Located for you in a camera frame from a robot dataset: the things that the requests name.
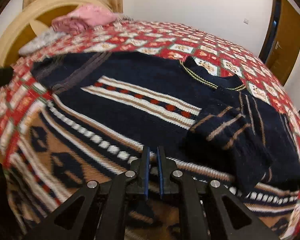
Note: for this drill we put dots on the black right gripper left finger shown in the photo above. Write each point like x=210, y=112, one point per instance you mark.
x=138, y=186

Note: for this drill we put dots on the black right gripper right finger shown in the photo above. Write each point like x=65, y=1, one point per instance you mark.
x=171, y=179

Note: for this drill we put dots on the navy striped knit sweater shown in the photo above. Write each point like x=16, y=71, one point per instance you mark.
x=103, y=108

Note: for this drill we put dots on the red patchwork teddy bedspread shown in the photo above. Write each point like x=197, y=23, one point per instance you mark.
x=154, y=218

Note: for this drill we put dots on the grey floral pillow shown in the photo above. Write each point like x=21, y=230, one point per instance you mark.
x=44, y=39

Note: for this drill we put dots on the cream round wooden headboard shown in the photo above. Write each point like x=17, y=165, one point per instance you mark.
x=31, y=22

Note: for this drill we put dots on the pink folded blanket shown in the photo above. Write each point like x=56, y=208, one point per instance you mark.
x=83, y=18

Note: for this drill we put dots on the brown wooden door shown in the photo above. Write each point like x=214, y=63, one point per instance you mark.
x=282, y=41

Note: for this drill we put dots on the white wall switch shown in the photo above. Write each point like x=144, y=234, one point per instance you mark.
x=246, y=21

